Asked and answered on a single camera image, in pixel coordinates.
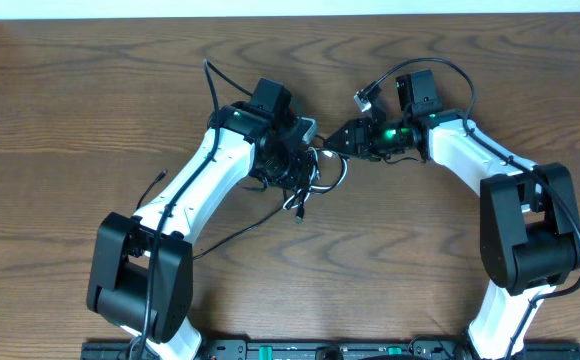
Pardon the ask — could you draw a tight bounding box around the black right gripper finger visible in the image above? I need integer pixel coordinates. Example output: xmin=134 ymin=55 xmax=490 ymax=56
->
xmin=324 ymin=119 xmax=365 ymax=146
xmin=325 ymin=139 xmax=362 ymax=158

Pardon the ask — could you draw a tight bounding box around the black USB cable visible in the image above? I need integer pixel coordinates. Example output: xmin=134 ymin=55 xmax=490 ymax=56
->
xmin=134 ymin=168 xmax=291 ymax=261
xmin=289 ymin=134 xmax=350 ymax=225

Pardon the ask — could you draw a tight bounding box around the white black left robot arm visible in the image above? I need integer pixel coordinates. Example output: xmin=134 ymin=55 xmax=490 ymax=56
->
xmin=86 ymin=102 xmax=317 ymax=359

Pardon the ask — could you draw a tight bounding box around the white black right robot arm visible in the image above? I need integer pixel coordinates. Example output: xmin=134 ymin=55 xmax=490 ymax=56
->
xmin=324 ymin=103 xmax=580 ymax=359

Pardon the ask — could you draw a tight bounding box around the black right camera cable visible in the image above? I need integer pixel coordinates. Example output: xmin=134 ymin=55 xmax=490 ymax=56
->
xmin=353 ymin=57 xmax=580 ymax=360

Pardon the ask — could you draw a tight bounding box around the black camera cable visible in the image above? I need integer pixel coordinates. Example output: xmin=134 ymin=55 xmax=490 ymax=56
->
xmin=353 ymin=57 xmax=580 ymax=360
xmin=129 ymin=58 xmax=254 ymax=356

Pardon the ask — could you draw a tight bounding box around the black left camera cable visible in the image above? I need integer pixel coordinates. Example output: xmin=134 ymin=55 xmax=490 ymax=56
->
xmin=129 ymin=58 xmax=254 ymax=356

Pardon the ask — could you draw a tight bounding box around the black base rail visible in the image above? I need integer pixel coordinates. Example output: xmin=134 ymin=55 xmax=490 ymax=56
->
xmin=80 ymin=338 xmax=580 ymax=360

